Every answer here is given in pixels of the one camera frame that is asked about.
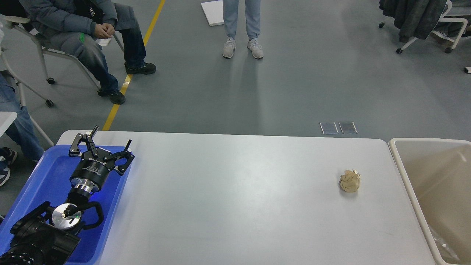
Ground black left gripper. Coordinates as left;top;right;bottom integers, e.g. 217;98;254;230
69;126;135;193

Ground aluminium foil tray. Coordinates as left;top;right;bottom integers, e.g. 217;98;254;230
429;226;461;264

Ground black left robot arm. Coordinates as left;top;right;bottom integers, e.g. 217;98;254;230
1;127;135;265

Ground blue plastic tray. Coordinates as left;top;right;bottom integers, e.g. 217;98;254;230
0;145;128;265

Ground person in blue jeans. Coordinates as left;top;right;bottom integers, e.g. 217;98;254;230
0;71;45;186

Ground white chair far left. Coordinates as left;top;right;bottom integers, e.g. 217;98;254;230
0;48;55;147

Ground seated person grey jacket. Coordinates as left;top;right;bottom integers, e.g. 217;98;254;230
20;0;157;105

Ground white chair with wheels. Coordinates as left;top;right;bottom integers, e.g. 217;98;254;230
0;14;125;108

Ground white board on floor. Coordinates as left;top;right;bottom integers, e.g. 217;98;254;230
201;0;225;27

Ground standing person light jeans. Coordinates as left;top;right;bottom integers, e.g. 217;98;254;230
222;0;264;60

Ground left clear floor plate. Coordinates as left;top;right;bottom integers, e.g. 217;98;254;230
319;122;339;135

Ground clear floor plate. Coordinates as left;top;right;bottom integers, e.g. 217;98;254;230
339;122;358;134
319;122;339;135

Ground right clear floor plate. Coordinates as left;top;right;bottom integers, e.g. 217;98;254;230
339;122;358;134

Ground crumpled brown paper ball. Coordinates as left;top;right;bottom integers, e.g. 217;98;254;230
339;169;360;193

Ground beige plastic bin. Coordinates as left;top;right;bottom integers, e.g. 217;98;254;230
389;138;471;265

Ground dark jacket on chair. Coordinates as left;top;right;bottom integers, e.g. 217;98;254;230
379;0;446;43

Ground white office chair right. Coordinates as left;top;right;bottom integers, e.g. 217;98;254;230
396;0;470;54

